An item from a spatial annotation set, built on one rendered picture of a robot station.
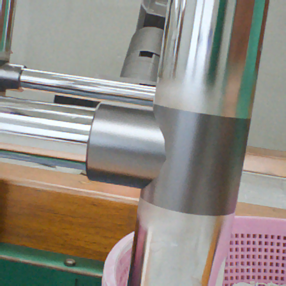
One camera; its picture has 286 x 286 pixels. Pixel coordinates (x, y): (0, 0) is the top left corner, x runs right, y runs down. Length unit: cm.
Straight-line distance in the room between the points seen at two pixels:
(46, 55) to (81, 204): 245
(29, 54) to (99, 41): 39
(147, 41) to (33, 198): 31
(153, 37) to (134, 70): 6
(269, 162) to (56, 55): 214
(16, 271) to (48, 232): 4
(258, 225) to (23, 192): 17
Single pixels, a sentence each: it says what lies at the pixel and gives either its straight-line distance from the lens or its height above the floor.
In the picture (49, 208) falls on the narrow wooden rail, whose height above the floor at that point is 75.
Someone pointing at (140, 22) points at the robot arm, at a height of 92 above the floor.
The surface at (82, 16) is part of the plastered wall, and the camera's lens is 278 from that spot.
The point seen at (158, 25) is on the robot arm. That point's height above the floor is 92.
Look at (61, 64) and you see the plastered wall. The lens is 280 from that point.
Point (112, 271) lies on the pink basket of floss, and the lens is 24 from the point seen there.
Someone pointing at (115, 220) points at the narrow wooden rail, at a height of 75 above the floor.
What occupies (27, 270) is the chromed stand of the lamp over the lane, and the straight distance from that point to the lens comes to 40.
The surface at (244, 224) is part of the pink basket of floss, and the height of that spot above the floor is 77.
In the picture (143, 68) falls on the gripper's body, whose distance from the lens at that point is 62.
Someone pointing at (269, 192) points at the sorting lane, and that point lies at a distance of 64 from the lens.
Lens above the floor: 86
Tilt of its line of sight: 8 degrees down
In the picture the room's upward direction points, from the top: 8 degrees clockwise
